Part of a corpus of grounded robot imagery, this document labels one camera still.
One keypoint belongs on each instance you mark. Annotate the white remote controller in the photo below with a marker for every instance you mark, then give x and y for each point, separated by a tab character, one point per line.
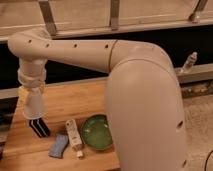
74	137

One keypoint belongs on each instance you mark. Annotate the black white striped eraser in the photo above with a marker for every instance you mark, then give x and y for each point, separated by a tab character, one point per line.
39	127

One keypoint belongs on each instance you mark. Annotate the right metal bracket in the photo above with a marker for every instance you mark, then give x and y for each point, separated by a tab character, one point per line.
195	16

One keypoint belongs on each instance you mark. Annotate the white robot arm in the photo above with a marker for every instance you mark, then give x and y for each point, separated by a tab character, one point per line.
143	99

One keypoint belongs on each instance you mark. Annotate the middle metal bracket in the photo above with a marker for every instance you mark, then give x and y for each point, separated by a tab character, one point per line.
114	14

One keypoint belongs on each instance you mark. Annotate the white bottle on ledge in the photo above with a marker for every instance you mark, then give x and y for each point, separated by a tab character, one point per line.
191	60

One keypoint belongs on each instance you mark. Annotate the left metal bracket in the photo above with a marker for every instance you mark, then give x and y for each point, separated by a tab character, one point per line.
47	16

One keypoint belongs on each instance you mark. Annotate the metal bracket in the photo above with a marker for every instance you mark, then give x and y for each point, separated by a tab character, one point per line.
47	16
114	14
195	16

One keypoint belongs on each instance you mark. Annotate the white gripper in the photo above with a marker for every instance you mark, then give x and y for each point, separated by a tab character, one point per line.
27	81

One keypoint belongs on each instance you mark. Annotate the green bowl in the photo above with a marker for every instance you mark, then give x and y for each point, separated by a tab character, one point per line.
95	133

